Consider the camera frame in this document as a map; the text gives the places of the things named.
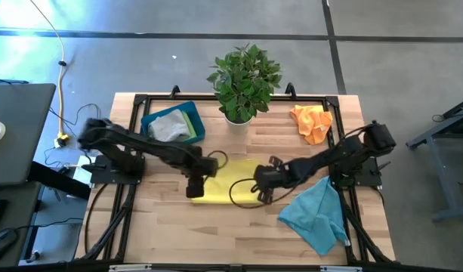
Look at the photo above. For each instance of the light blue microfiber towel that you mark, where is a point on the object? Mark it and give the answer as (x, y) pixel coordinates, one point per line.
(316, 219)

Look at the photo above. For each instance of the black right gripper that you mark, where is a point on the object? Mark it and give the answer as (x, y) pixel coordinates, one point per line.
(270, 177)

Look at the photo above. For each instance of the dark grey side desk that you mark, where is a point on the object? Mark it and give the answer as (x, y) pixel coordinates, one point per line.
(23, 132)

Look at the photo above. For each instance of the yellow plug white socket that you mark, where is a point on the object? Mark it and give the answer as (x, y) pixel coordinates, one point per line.
(62, 139)

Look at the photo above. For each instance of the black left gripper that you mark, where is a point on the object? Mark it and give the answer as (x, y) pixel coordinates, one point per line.
(201, 164)

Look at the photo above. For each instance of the small white box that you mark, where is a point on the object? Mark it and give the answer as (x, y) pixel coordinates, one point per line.
(82, 174)

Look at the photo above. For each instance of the white bracket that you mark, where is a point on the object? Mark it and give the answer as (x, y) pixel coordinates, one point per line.
(131, 268)
(340, 269)

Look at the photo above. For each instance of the green plant in white pot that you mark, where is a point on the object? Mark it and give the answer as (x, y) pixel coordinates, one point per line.
(244, 83)

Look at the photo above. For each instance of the black side desk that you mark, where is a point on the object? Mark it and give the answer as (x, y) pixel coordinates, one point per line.
(19, 211)

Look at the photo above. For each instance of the black aluminium table frame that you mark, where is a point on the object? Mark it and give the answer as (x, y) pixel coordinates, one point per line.
(178, 97)

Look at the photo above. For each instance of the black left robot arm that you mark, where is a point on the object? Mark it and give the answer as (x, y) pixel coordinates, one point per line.
(140, 143)

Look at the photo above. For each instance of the blue-grey metal table frame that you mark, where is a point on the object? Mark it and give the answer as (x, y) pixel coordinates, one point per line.
(452, 214)

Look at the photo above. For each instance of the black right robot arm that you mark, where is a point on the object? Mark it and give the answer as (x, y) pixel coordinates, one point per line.
(344, 155)

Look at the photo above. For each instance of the black computer mouse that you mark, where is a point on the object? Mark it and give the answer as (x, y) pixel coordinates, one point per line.
(2, 245)

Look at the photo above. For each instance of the orange microfiber towel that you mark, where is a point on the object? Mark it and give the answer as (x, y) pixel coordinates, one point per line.
(312, 122)

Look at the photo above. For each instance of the green microfiber towel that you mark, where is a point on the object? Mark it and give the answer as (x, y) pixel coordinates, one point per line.
(189, 126)

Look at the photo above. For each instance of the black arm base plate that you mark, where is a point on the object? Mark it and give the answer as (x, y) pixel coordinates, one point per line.
(102, 178)
(369, 177)

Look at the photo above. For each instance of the teal plastic bin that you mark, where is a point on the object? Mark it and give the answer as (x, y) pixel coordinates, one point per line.
(199, 124)

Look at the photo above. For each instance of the grey microfiber towel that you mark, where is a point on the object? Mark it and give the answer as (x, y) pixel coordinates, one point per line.
(168, 126)

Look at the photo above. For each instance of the yellow microfiber towel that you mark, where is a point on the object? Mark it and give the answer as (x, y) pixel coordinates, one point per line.
(223, 185)

